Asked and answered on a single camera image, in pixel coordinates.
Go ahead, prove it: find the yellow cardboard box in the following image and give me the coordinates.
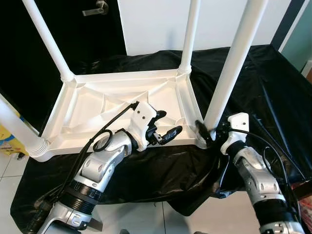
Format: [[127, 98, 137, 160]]
[[0, 110, 26, 157]]

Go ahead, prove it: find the brown wooden table leg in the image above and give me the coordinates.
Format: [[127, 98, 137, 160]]
[[292, 179, 312, 199], [90, 219, 104, 232]]

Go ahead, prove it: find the white plastic table top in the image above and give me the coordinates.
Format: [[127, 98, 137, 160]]
[[29, 68, 216, 163]]

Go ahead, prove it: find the white plastic table leg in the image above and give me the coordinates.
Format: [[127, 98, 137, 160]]
[[201, 0, 270, 143], [0, 93, 50, 157], [177, 0, 201, 75], [21, 0, 77, 84]]

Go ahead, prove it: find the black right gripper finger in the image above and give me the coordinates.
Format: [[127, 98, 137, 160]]
[[195, 120, 214, 145]]

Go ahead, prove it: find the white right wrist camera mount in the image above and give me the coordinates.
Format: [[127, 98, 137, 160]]
[[219, 113, 251, 156]]

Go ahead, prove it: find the brown board white frame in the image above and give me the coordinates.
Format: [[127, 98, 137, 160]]
[[302, 60, 312, 82]]

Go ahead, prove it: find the silver door handle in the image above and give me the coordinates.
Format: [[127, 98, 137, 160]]
[[81, 0, 109, 17]]

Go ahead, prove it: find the black door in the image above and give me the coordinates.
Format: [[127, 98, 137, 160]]
[[0, 0, 128, 130]]

